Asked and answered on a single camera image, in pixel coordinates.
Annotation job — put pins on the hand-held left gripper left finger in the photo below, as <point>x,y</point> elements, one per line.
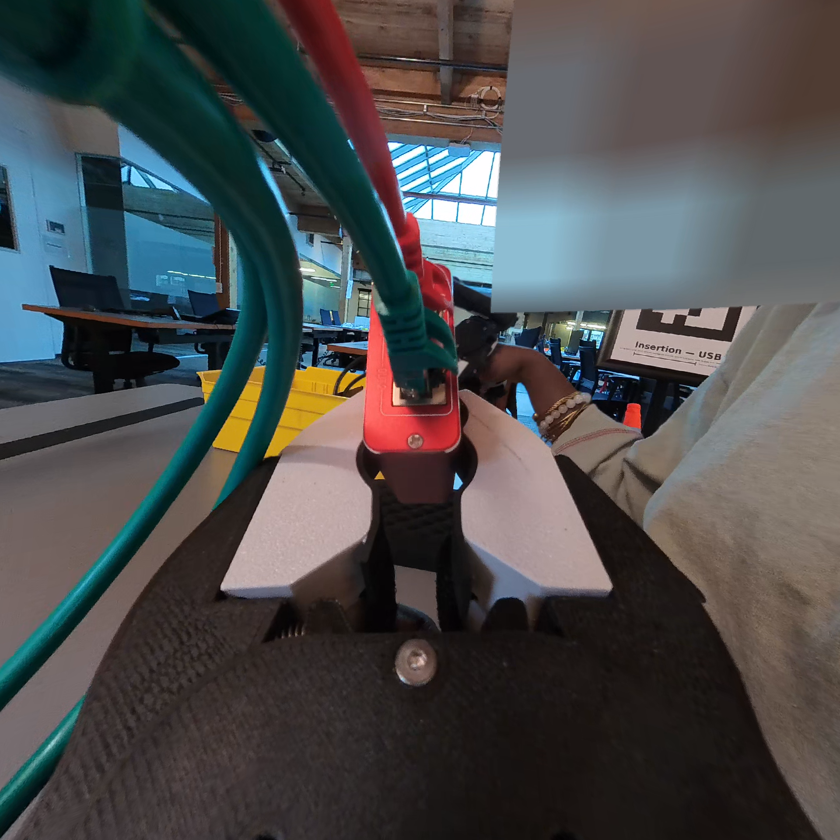
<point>302,512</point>

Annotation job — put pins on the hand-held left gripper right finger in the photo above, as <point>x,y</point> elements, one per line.
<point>531,512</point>

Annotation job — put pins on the red ethernet splitter box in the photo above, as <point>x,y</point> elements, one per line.
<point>380,367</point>

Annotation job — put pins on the yellow plastic bin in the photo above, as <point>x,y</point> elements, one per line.
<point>321,400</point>

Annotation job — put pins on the long background desk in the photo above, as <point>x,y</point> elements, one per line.
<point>131,316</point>

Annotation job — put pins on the person's right hand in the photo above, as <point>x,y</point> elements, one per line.
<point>531,377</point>

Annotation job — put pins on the orange traffic cone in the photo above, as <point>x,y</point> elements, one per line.
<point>632,418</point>

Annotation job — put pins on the black framed marker sign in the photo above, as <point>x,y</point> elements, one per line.
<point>663,358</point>

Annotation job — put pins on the black office chair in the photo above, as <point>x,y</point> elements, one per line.
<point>203,303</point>
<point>85,289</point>

